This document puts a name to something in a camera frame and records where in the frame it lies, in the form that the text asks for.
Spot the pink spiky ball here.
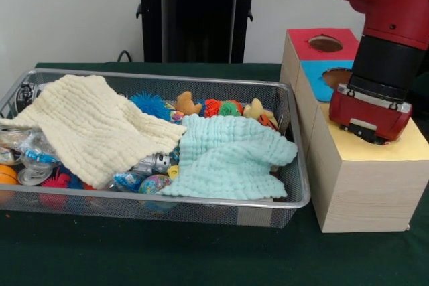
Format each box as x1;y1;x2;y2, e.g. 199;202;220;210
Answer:
42;169;72;189

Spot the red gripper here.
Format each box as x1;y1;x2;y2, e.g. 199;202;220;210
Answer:
328;83;414;145

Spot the cream yellow cloth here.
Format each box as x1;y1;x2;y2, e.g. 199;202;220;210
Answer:
0;74;188;190

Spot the brown teddy plush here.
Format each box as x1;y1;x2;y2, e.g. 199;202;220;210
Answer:
174;90;204;116

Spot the large blue spiky ball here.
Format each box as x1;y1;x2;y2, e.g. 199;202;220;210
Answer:
130;90;172;121

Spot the orange ball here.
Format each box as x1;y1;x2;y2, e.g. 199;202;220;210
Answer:
0;164;19;186

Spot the wooden box with three holes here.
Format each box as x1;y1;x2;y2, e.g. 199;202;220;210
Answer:
280;27;429;234

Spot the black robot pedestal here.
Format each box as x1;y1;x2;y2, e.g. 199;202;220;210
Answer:
129;0;271;64

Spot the silver toy robot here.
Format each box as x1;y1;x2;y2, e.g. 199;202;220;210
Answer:
133;152;170;175

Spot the small blue spiky ball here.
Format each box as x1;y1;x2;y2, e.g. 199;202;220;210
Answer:
65;173;86;190

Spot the tiger plush toy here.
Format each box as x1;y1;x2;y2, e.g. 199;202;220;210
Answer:
257;114;280;132

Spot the yellow duck plush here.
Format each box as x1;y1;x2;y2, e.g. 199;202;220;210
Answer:
243;98;279;123

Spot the globe print ball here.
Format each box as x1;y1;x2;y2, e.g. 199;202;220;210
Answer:
139;174;172;195

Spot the silver can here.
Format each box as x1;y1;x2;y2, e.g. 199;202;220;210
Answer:
17;167;54;186

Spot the shallow silver mesh bin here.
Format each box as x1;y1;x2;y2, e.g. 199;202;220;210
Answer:
0;68;312;230

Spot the colourful spiky caterpillar toy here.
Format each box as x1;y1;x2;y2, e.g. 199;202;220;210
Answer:
197;98;245;119

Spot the light blue cloth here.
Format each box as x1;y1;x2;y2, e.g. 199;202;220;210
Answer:
157;114;299;201

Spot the dark green table cloth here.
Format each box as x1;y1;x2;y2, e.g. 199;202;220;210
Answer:
0;61;429;286

